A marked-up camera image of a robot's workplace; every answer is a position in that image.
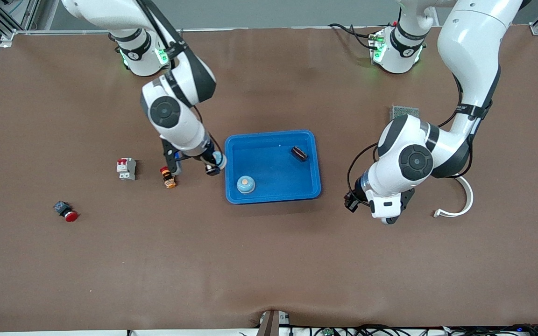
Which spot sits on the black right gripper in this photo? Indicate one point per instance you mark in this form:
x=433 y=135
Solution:
x=210 y=161

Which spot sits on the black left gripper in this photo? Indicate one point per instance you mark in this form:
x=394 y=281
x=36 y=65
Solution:
x=356 y=195

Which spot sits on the blue bell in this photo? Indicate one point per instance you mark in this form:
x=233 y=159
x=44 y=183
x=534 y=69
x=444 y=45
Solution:
x=221 y=161
x=245 y=185

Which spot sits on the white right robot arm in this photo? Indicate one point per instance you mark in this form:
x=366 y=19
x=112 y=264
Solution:
x=175 y=112

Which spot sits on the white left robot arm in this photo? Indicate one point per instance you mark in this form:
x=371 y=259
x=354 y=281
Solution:
x=465 y=46

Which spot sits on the blue plastic tray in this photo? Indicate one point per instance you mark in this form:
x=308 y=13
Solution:
x=273 y=172

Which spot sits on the white red circuit breaker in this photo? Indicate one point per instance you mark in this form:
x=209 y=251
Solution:
x=126 y=169

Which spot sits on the metal mesh power supply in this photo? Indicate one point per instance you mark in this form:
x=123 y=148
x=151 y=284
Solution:
x=404 y=112

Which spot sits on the brown table mat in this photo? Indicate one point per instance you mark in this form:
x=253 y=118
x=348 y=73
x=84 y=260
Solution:
x=269 y=261

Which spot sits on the white curved plastic piece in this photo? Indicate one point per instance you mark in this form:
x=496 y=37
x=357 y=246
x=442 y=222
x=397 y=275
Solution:
x=469 y=200

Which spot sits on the orange red emergency stop switch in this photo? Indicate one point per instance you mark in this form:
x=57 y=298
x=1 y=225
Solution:
x=170 y=183

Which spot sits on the metal table edge bracket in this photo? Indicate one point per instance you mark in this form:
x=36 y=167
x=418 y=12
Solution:
x=271 y=323

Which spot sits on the red push button switch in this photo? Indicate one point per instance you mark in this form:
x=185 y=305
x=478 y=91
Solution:
x=66 y=211

